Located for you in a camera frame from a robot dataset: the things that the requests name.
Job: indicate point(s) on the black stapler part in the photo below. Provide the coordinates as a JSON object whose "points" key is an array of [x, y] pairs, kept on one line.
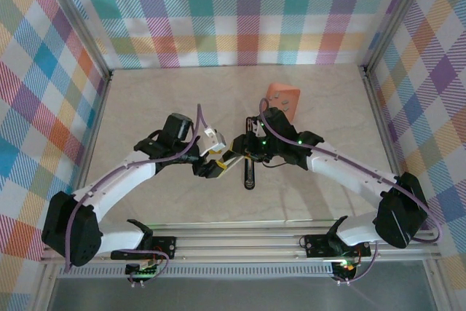
{"points": [[244, 176]]}

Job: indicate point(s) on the orange plastic tray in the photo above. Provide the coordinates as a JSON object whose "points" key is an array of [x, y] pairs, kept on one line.
{"points": [[282, 89]]}

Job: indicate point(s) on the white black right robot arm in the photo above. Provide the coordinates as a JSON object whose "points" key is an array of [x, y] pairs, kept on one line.
{"points": [[346, 172]]}

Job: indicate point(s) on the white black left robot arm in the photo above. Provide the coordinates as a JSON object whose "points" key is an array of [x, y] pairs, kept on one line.
{"points": [[120, 180]]}

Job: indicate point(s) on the grey metal sheet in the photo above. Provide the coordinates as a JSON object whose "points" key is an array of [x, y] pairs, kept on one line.
{"points": [[236, 294]]}

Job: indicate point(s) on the small circuit board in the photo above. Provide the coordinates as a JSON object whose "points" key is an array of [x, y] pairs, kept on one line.
{"points": [[346, 266], [140, 270]]}

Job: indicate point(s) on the plaid cloth backdrop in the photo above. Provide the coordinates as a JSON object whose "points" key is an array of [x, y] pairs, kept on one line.
{"points": [[429, 89], [36, 89], [236, 16]]}

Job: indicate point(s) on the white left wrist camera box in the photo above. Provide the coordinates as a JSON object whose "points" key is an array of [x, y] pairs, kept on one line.
{"points": [[213, 140]]}

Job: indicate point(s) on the wide aluminium base rail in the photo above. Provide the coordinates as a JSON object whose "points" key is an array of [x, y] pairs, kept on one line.
{"points": [[236, 245]]}

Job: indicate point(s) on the aluminium side rail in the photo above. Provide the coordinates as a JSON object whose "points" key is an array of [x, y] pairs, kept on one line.
{"points": [[386, 143], [94, 132]]}

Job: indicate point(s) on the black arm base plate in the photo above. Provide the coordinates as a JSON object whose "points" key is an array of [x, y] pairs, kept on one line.
{"points": [[316, 245], [164, 245]]}

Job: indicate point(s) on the aluminium frame post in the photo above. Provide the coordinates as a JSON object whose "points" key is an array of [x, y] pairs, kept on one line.
{"points": [[78, 23], [395, 16]]}

